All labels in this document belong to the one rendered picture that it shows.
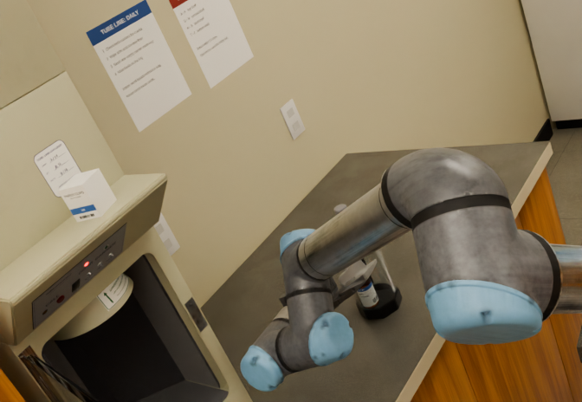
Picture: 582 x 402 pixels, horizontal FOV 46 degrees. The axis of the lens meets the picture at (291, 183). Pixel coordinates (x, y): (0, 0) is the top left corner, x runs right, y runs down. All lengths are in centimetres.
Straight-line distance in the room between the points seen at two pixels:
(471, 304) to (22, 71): 75
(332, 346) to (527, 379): 99
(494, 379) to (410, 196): 104
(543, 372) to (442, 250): 134
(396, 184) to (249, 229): 123
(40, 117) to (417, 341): 84
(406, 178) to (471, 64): 248
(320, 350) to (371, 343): 42
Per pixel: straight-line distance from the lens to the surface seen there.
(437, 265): 76
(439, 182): 78
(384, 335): 149
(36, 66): 115
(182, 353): 144
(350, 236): 96
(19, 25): 115
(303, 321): 109
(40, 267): 104
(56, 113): 116
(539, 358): 204
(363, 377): 142
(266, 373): 114
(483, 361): 173
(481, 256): 75
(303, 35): 228
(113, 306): 124
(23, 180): 113
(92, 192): 108
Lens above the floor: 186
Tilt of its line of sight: 24 degrees down
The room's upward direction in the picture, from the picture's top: 24 degrees counter-clockwise
